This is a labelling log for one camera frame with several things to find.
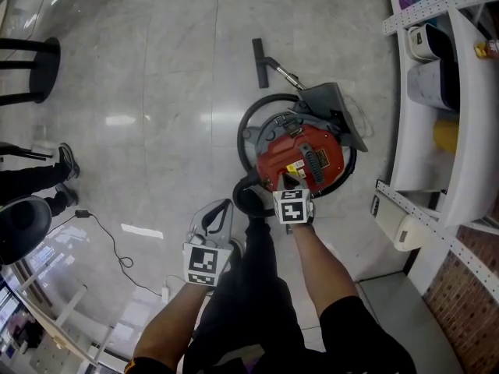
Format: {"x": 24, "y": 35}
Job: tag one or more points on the cream countertop appliance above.
{"x": 407, "y": 234}

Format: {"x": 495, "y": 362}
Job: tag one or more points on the white metal shelving unit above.
{"x": 421, "y": 13}

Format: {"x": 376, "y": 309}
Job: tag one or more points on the grey plastic cover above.
{"x": 327, "y": 99}

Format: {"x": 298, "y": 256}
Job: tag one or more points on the person's left forearm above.
{"x": 167, "y": 325}

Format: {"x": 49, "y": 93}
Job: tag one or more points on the red canister vacuum cleaner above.
{"x": 243, "y": 123}

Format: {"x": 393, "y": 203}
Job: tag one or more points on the person's legs black trousers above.
{"x": 249, "y": 306}

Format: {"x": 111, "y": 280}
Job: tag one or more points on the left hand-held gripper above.
{"x": 202, "y": 261}

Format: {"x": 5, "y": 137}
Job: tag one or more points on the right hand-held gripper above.
{"x": 292, "y": 210}

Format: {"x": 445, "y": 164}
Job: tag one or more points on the brown drink bottle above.
{"x": 489, "y": 49}

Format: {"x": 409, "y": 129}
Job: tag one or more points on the round table with black base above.
{"x": 44, "y": 70}

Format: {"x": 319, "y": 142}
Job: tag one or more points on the black floor nozzle with wand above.
{"x": 260, "y": 61}

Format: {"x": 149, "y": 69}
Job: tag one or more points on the white bin with black liner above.
{"x": 425, "y": 88}

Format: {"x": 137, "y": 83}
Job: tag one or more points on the yellow container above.
{"x": 446, "y": 136}

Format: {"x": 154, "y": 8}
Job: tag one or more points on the person's right forearm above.
{"x": 319, "y": 267}

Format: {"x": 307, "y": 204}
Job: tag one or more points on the white plug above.
{"x": 165, "y": 293}

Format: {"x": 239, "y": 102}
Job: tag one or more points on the white frame table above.
{"x": 70, "y": 306}

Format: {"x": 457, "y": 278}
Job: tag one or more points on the person's black shirt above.
{"x": 362, "y": 337}

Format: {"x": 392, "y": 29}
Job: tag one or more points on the black chair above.
{"x": 23, "y": 228}

